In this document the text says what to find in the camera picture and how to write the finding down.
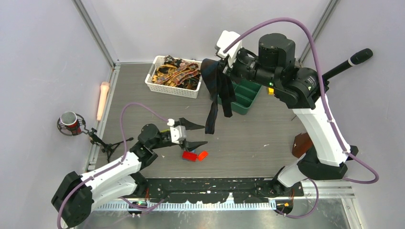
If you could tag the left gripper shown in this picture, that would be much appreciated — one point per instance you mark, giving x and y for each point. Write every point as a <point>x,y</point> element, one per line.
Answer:
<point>188,125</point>

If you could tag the pile of patterned ties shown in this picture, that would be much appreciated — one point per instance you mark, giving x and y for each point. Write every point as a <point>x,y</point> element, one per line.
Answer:
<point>179,73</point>

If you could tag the black tripod left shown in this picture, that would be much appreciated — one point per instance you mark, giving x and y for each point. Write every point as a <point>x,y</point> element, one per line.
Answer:
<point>108,149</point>

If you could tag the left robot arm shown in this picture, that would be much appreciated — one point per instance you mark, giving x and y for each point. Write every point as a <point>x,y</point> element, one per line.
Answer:
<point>78,195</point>

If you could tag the navy brown striped tie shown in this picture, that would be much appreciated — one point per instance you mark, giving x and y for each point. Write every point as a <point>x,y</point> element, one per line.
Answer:
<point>219,86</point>

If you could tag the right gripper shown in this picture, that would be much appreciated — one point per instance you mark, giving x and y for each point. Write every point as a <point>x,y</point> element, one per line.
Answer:
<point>231,68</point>

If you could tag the green divided tray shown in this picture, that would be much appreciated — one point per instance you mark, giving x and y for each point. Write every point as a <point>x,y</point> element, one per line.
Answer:
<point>238,97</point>

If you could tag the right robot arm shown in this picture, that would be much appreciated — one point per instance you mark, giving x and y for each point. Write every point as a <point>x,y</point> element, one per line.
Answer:
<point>297,87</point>

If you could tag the red silver studio microphone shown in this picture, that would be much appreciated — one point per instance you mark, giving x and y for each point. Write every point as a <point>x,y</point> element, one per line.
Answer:
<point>71,124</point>

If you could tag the black handheld microphone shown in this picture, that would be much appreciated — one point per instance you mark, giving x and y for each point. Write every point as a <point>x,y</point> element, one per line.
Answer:
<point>356,59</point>

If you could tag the yellow block near tray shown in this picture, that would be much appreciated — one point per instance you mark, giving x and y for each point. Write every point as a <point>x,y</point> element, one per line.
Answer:
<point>270,91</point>

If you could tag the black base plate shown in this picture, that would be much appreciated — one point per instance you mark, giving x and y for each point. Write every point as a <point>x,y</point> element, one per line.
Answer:
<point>206,190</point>

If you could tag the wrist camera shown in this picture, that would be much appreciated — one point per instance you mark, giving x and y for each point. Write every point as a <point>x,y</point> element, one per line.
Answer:
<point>177,131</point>
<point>227,38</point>

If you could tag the orange-red small block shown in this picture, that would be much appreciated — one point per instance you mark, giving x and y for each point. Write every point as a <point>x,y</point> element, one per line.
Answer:
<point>202,155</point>

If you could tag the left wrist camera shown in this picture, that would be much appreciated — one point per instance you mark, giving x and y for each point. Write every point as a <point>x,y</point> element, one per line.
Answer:
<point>177,131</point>

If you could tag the red block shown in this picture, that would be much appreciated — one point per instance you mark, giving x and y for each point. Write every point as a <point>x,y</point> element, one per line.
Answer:
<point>189,156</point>

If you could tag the peach cylinder handle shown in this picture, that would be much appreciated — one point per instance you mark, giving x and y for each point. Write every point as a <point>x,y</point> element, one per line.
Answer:
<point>104,88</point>

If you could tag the white perforated basket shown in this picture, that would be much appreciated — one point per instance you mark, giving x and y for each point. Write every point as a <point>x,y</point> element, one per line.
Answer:
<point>158,61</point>

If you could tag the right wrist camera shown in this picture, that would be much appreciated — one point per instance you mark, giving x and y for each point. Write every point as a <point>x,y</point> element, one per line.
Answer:
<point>227,38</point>

